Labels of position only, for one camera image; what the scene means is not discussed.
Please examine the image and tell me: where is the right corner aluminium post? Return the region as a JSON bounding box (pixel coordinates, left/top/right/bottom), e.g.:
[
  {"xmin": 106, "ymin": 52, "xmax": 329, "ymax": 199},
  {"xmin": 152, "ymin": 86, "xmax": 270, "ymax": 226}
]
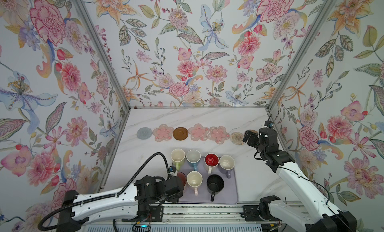
[{"xmin": 266, "ymin": 0, "xmax": 337, "ymax": 112}]

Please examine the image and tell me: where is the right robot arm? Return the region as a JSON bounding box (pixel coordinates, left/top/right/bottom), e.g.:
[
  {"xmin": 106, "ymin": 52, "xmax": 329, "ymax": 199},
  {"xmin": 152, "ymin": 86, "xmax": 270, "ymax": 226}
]
[{"xmin": 243, "ymin": 120, "xmax": 357, "ymax": 232}]

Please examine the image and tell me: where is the cream mug pink handle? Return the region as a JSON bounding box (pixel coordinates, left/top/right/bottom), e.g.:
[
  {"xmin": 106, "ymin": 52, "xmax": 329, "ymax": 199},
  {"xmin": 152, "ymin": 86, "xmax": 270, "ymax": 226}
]
[{"xmin": 187, "ymin": 171, "xmax": 203, "ymax": 196}]

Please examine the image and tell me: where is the lilac mug white inside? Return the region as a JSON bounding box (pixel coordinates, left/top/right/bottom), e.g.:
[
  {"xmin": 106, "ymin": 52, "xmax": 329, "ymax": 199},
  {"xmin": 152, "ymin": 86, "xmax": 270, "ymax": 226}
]
[{"xmin": 219, "ymin": 155, "xmax": 235, "ymax": 179}]

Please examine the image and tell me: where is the white embroidered round coaster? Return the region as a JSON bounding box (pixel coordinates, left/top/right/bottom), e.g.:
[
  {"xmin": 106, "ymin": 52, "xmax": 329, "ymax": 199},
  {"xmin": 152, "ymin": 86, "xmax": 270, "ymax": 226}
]
[{"xmin": 230, "ymin": 132, "xmax": 244, "ymax": 145}]

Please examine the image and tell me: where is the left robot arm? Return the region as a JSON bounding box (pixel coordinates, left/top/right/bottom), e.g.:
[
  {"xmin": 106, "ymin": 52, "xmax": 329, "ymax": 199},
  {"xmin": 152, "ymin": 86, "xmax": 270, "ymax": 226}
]
[{"xmin": 56, "ymin": 173, "xmax": 184, "ymax": 232}]

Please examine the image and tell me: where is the pink flower coaster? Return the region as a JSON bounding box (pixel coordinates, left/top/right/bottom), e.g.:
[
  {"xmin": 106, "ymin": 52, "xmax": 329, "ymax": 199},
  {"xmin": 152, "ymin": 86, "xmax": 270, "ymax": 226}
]
[
  {"xmin": 188, "ymin": 123, "xmax": 209, "ymax": 141},
  {"xmin": 208, "ymin": 126, "xmax": 231, "ymax": 145},
  {"xmin": 153, "ymin": 124, "xmax": 174, "ymax": 142}
]

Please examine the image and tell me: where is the lilac drying mat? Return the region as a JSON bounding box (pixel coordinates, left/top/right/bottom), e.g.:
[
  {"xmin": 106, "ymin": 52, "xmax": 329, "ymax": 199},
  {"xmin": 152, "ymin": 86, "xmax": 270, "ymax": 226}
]
[{"xmin": 179, "ymin": 157, "xmax": 239, "ymax": 205}]

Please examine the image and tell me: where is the woven rattan round coaster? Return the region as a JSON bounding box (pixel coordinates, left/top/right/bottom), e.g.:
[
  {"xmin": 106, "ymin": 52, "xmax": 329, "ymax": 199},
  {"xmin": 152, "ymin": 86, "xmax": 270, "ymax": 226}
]
[{"xmin": 245, "ymin": 129, "xmax": 259, "ymax": 134}]

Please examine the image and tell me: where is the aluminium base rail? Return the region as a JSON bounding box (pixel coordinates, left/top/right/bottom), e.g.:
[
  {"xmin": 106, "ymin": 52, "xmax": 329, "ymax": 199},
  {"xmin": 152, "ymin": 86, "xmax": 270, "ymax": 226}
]
[{"xmin": 72, "ymin": 202, "xmax": 336, "ymax": 232}]

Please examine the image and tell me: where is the grey round knitted coaster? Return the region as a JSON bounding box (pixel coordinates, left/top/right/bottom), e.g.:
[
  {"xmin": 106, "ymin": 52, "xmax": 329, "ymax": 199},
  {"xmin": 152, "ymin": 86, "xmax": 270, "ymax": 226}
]
[{"xmin": 137, "ymin": 127, "xmax": 153, "ymax": 140}]

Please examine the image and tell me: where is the black mug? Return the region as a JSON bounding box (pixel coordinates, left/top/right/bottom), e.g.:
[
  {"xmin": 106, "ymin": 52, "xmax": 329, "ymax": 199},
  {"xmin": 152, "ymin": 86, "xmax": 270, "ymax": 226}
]
[{"xmin": 207, "ymin": 175, "xmax": 225, "ymax": 202}]

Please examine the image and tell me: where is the green mug white inside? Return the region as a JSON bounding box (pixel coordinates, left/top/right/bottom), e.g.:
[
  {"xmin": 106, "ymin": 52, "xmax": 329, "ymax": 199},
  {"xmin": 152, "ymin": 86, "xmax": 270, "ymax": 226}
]
[{"xmin": 171, "ymin": 149, "xmax": 186, "ymax": 171}]

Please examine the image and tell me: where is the brown wooden round coaster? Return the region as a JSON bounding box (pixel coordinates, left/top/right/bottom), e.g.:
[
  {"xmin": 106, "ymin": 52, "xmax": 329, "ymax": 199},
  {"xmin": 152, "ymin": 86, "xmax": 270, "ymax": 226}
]
[{"xmin": 173, "ymin": 127, "xmax": 189, "ymax": 141}]

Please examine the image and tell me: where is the corner aluminium post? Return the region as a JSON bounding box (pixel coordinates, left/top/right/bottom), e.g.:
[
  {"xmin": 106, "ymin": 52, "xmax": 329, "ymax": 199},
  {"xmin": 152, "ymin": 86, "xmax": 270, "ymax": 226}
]
[
  {"xmin": 72, "ymin": 0, "xmax": 131, "ymax": 112},
  {"xmin": 266, "ymin": 0, "xmax": 337, "ymax": 112}
]

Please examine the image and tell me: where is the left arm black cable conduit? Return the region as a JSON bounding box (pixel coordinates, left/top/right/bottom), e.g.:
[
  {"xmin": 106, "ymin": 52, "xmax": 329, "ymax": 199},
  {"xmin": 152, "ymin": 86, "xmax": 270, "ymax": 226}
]
[{"xmin": 37, "ymin": 152, "xmax": 170, "ymax": 232}]

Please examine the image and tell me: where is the blue mug white inside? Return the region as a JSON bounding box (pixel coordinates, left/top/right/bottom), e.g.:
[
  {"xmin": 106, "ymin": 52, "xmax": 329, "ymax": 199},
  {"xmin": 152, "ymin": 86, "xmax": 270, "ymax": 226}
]
[{"xmin": 186, "ymin": 150, "xmax": 201, "ymax": 171}]

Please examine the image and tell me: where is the red inside white mug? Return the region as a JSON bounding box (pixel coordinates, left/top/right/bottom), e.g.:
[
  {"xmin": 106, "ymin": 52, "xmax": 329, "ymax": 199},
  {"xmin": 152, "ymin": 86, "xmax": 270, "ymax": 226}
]
[{"xmin": 204, "ymin": 153, "xmax": 220, "ymax": 175}]

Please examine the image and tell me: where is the left corner aluminium post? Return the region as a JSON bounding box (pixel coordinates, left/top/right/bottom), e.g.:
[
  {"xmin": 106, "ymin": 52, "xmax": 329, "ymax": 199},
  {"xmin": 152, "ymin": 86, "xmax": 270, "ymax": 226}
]
[{"xmin": 72, "ymin": 0, "xmax": 131, "ymax": 112}]

